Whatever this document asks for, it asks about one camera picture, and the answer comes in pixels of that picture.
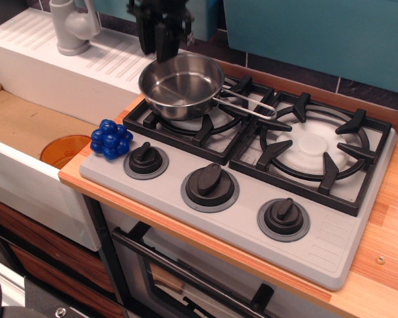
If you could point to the stainless steel pan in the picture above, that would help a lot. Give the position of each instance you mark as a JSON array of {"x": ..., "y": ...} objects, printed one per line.
[{"x": 189, "y": 86}]

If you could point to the teal cabinet left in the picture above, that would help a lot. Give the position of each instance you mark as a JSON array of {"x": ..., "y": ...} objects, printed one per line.
[{"x": 113, "y": 15}]

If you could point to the teal cabinet right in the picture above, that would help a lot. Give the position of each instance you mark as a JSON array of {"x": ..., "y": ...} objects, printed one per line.
[{"x": 356, "y": 40}]

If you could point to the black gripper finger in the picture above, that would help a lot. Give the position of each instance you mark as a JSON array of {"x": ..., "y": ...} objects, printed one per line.
[
  {"x": 146, "y": 33},
  {"x": 167, "y": 40}
]

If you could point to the black right stove knob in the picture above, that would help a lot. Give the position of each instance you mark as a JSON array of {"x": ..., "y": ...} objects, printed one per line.
[{"x": 283, "y": 220}]

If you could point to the grey toy stove top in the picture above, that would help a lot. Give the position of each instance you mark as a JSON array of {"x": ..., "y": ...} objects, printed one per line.
[{"x": 324, "y": 255}]

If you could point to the orange plastic sink drain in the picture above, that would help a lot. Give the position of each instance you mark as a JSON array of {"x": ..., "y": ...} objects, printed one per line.
[{"x": 60, "y": 151}]

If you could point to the black stove knob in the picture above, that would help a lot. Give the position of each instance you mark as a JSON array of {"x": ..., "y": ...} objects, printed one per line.
[
  {"x": 283, "y": 220},
  {"x": 210, "y": 189},
  {"x": 146, "y": 162}
]

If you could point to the oven door with black handle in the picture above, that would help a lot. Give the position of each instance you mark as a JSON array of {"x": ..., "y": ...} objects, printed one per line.
[{"x": 180, "y": 280}]

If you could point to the teal cabinet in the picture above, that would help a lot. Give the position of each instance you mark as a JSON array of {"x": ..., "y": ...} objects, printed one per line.
[
  {"x": 113, "y": 15},
  {"x": 356, "y": 40}
]

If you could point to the black left burner grate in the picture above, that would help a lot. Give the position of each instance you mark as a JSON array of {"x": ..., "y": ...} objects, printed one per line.
[{"x": 213, "y": 137}]

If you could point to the wooden drawer fronts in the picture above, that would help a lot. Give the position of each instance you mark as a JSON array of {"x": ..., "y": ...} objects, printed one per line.
[{"x": 57, "y": 263}]

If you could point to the black middle stove knob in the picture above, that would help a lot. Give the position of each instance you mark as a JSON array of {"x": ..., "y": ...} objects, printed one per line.
[{"x": 210, "y": 189}]

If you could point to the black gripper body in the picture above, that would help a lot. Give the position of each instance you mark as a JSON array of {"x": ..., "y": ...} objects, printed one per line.
[{"x": 165, "y": 11}]

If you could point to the black left stove knob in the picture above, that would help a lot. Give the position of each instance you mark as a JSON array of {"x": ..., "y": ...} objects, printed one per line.
[{"x": 146, "y": 162}]

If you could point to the grey toy faucet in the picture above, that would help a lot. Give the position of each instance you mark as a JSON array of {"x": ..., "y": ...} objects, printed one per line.
[{"x": 73, "y": 29}]

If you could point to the black burner grate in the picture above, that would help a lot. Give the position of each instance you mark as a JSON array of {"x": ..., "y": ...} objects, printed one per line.
[
  {"x": 330, "y": 156},
  {"x": 213, "y": 137}
]

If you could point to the white toy sink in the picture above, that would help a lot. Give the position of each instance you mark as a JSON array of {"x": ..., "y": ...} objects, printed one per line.
[{"x": 45, "y": 95}]

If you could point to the blue toy blueberry cluster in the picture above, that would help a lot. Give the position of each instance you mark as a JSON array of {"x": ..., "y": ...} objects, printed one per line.
[{"x": 111, "y": 140}]

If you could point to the black right burner grate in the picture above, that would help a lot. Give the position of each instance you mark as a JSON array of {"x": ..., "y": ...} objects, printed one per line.
[{"x": 330, "y": 156}]

